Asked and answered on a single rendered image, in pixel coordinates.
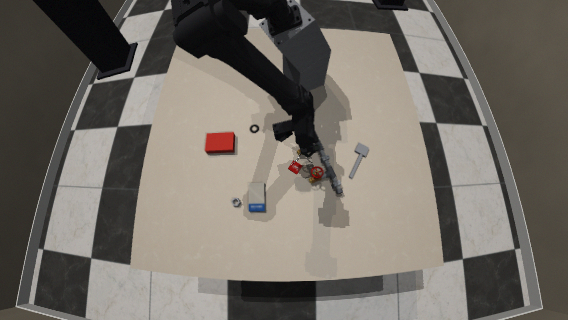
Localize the red number tag with silver chain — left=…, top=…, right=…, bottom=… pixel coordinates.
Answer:
left=288, top=154, right=302, bottom=174

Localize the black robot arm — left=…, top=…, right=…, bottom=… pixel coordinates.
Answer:
left=171, top=0, right=315, bottom=146

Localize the red flat block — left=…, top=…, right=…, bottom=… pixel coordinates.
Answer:
left=205, top=132, right=235, bottom=154

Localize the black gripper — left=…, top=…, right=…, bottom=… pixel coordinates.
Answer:
left=299, top=132, right=320, bottom=157

